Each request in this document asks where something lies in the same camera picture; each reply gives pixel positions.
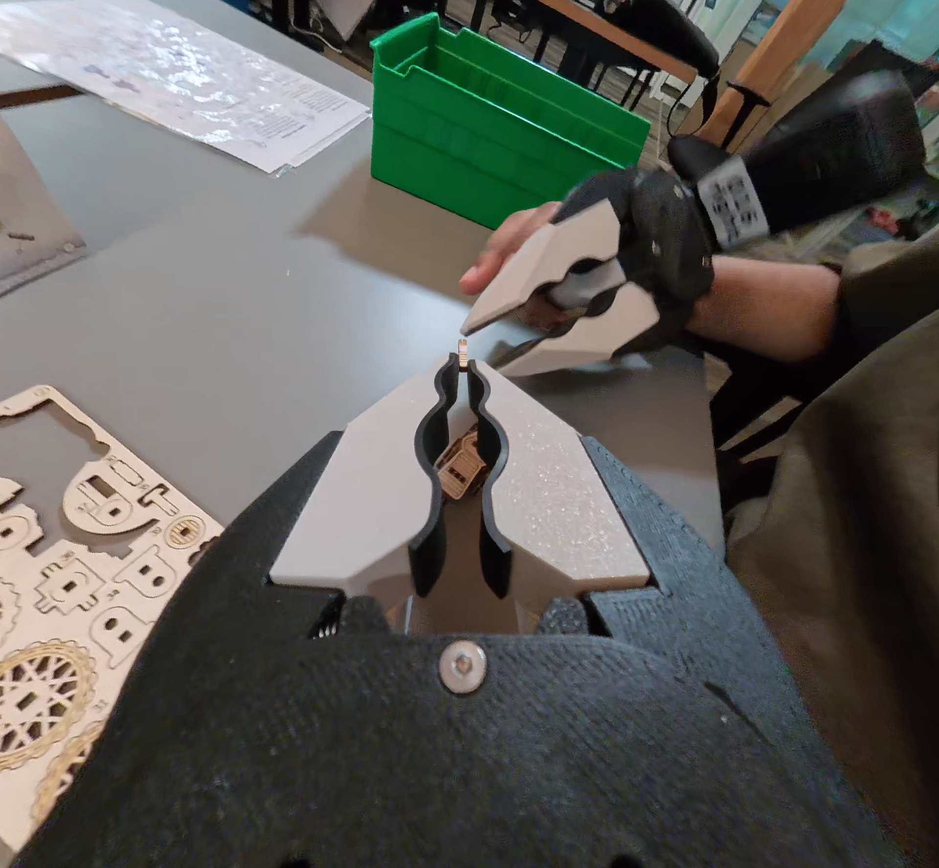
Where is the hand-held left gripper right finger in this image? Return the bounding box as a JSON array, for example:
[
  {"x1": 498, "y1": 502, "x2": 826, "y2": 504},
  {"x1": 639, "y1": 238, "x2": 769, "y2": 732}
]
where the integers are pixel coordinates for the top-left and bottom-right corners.
[{"x1": 467, "y1": 358, "x2": 652, "y2": 601}]

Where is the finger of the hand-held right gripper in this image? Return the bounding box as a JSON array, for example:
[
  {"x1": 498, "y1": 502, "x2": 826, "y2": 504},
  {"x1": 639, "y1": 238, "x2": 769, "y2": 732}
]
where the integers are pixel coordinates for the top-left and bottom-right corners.
[
  {"x1": 497, "y1": 283, "x2": 663, "y2": 379},
  {"x1": 459, "y1": 199, "x2": 626, "y2": 337}
]

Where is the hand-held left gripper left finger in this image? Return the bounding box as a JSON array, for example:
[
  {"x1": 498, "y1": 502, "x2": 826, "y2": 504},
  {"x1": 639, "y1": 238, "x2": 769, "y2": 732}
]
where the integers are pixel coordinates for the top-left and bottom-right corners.
[{"x1": 268, "y1": 353, "x2": 462, "y2": 616}]

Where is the wooden model assembly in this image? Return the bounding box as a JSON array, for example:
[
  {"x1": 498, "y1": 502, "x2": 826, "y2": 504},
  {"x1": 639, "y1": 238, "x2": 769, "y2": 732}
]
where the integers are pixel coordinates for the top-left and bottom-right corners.
[{"x1": 433, "y1": 424, "x2": 489, "y2": 502}]

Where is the person's right forearm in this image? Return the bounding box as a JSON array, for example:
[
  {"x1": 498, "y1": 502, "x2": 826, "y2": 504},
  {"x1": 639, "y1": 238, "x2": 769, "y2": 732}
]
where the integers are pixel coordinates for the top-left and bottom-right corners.
[{"x1": 686, "y1": 237, "x2": 939, "y2": 399}]

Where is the person's right hand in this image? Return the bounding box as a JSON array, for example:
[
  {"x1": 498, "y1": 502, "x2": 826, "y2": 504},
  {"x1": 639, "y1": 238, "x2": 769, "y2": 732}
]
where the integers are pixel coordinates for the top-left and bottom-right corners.
[{"x1": 459, "y1": 202, "x2": 566, "y2": 300}]

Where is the green plastic bin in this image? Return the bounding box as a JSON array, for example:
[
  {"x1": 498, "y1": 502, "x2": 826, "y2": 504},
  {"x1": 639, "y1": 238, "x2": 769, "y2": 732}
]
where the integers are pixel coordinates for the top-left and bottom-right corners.
[{"x1": 369, "y1": 11, "x2": 652, "y2": 230}]

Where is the black office chair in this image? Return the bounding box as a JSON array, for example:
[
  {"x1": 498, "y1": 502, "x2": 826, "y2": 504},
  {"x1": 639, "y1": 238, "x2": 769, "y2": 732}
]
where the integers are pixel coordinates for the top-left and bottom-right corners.
[{"x1": 568, "y1": 0, "x2": 771, "y2": 150}]

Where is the wooden beam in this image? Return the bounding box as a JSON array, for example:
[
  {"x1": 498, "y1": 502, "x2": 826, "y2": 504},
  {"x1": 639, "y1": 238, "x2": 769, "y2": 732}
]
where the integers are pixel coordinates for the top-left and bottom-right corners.
[{"x1": 700, "y1": 0, "x2": 903, "y2": 150}]

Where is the person's olive clothing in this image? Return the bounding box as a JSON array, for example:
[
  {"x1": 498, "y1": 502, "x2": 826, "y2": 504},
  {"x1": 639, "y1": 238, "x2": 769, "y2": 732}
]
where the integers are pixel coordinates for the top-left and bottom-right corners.
[{"x1": 722, "y1": 310, "x2": 939, "y2": 868}]

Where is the wooden parts sheet with gears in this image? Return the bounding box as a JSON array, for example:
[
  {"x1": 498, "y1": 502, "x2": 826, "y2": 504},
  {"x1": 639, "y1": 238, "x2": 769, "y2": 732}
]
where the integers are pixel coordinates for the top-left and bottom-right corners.
[{"x1": 0, "y1": 385, "x2": 224, "y2": 854}]

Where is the laminated printed paper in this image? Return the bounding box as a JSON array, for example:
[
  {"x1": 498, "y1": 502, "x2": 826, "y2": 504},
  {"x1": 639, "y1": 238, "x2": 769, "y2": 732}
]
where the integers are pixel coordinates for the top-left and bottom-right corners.
[{"x1": 0, "y1": 0, "x2": 371, "y2": 175}]

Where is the assembly instruction panel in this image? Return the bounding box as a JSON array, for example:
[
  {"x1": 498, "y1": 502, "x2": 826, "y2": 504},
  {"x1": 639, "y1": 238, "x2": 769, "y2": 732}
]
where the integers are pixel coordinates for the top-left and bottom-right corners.
[{"x1": 0, "y1": 115, "x2": 88, "y2": 297}]

